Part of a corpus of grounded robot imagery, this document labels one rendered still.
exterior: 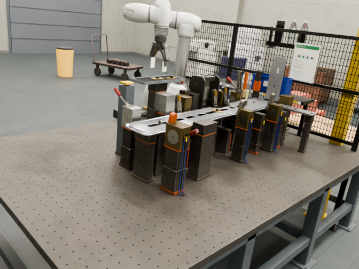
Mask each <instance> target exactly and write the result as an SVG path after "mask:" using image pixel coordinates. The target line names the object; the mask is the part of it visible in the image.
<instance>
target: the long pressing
mask: <svg viewBox="0 0 359 269"><path fill-rule="evenodd" d="M240 101H241V100H237V101H232V102H228V103H227V106H224V107H220V108H214V107H205V108H199V109H194V110H189V111H186V112H180V113H176V114H177V119H183V120H180V122H183V123H185V124H188V125H191V126H193V122H194V121H198V120H203V119H206V118H207V119H210V120H217V119H220V118H224V117H228V116H232V115H236V112H237V110H238V107H237V106H239V103H240ZM247 101H248V102H247V106H245V107H244V108H246V109H250V110H253V111H254V112H256V111H259V110H263V109H265V108H266V106H267V104H268V101H266V100H263V99H259V98H256V97H253V98H247ZM253 101H254V103H253ZM231 107H233V109H231ZM211 109H219V110H222V109H228V110H224V111H223V113H219V112H216V113H211V114H206V113H209V112H215V111H213V110H211ZM200 114H204V115H202V116H198V115H200ZM190 116H194V117H193V118H186V117H190ZM159 119H161V120H162V123H163V122H168V119H169V115H165V116H159V117H154V118H149V119H145V120H140V121H135V122H130V123H127V124H126V128H127V129H129V130H132V131H134V132H137V133H139V134H141V135H144V136H153V135H158V134H161V133H165V130H166V124H158V120H159ZM154 124H157V126H153V127H149V125H154Z"/></svg>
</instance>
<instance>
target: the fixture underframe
mask: <svg viewBox="0 0 359 269"><path fill-rule="evenodd" d="M350 176H352V178H351V181H350V185H349V188H348V192H347V195H346V198H345V197H343V199H342V203H341V206H340V207H338V208H337V209H335V211H333V212H332V213H330V214H329V215H328V216H326V217H325V218H324V219H322V215H323V211H324V207H325V204H326V200H327V196H328V193H329V190H330V189H332V188H333V187H334V186H337V185H338V184H339V183H341V182H342V181H344V180H346V179H347V178H349V177H350ZM337 196H338V195H337V194H335V193H332V192H331V194H330V196H329V201H332V202H334V203H335V202H336V200H337ZM358 199H359V169H358V170H356V171H355V172H353V173H351V174H350V175H349V176H347V177H345V178H344V179H342V180H340V181H339V182H337V183H336V184H334V185H332V186H331V187H329V188H328V189H326V190H324V191H323V192H321V193H319V194H318V195H316V196H315V197H313V198H312V199H310V200H309V201H307V202H305V203H304V204H302V205H300V206H299V207H297V208H296V209H294V210H293V211H291V212H289V213H288V214H286V215H285V216H283V217H282V218H280V219H278V220H277V221H275V222H274V223H272V224H270V225H269V226H267V227H266V228H264V229H262V230H261V231H259V232H257V233H256V234H254V235H253V236H251V237H250V238H248V239H247V240H245V241H243V242H242V243H240V244H238V245H237V246H235V247H234V248H232V249H230V250H229V251H227V252H226V253H224V254H222V255H221V256H219V257H217V258H216V259H215V260H213V261H211V262H210V263H208V264H207V265H205V266H203V267H202V268H200V269H208V267H210V266H211V265H213V264H215V263H216V262H218V261H219V260H220V259H222V258H224V257H225V256H227V255H228V254H230V258H229V264H228V269H249V266H250V263H251V258H252V253H253V248H254V242H255V238H256V237H257V236H258V235H260V234H261V233H263V232H264V231H266V230H267V229H269V228H271V227H272V226H276V227H277V228H279V229H281V230H282V231H284V232H286V233H288V234H290V235H292V236H293V237H295V238H297V239H296V240H295V241H293V242H292V243H291V244H289V245H288V246H287V247H285V248H284V249H283V250H282V251H280V252H279V253H278V254H276V255H275V256H273V257H272V258H271V259H269V260H268V261H267V262H265V263H264V264H263V265H261V266H260V267H259V268H258V269H281V268H282V267H283V266H284V265H285V264H287V263H288V262H290V263H292V264H294V265H295V266H297V267H298V268H300V269H312V268H313V267H314V266H315V265H316V264H317V263H318V262H317V261H315V260H314V259H312V258H311V254H312V251H313V247H314V244H315V240H316V239H317V238H318V237H320V236H321V235H322V234H323V233H324V232H326V231H327V230H328V229H329V228H330V227H332V226H333V225H334V224H336V225H337V226H339V227H340V228H342V229H343V230H345V231H348V232H351V231H352V230H353V229H354V228H355V227H356V226H357V225H356V224H354V223H352V219H353V215H354V212H355V209H356V206H357V203H358ZM308 203H309V206H308V210H307V213H306V217H305V222H304V225H303V228H300V227H298V226H296V225H294V224H292V223H290V222H289V221H287V220H285V218H286V217H288V216H289V215H291V214H292V213H294V212H296V211H297V210H299V209H300V208H302V207H304V206H305V205H306V204H308ZM321 219H322V220H321ZM0 256H1V258H2V259H3V261H4V262H5V264H6V265H7V267H8V268H9V269H28V268H27V267H26V265H25V264H24V263H23V261H22V260H21V258H20V257H19V255H18V254H17V253H16V251H15V250H14V248H13V247H12V246H11V244H10V243H9V241H8V240H7V238H6V237H5V235H4V234H3V233H2V231H1V230H0Z"/></svg>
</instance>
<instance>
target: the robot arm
mask: <svg viewBox="0 0 359 269"><path fill-rule="evenodd" d="M123 16H124V18H125V19H127V20H129V21H132V22H137V23H153V24H154V34H155V38H154V41H155V42H153V44H152V47H151V50H150V54H149V56H150V57H151V65H150V68H154V65H155V55H156V53H157V52H158V51H160V52H161V54H162V57H163V62H162V72H166V69H167V61H168V60H170V58H169V52H168V45H165V42H166V40H167V37H166V36H168V29H169V28H172V29H177V34H178V44H177V51H176V59H175V67H174V74H173V76H177V77H181V78H184V79H185V76H186V69H187V65H188V57H189V52H190V44H191V38H192V37H193V36H194V34H195V33H197V32H198V31H199V30H200V29H201V18H199V17H198V16H196V15H194V14H192V13H188V12H178V11H171V7H170V2H169V1H168V0H157V1H156V3H155V6H154V5H153V6H152V5H146V4H140V3H129V4H126V5H125V6H124V7H123ZM184 83H185V80H184ZM183 89H185V90H187V89H186V87H185V86H184V85H183V84H181V82H172V83H170V84H169V87H168V89H167V91H166V92H168V93H172V94H176V93H180V90H183ZM148 94H149V91H148V85H146V87H145V90H144V92H143V100H142V113H141V115H145V116H147V109H146V108H144V106H145V107H147V102H148Z"/></svg>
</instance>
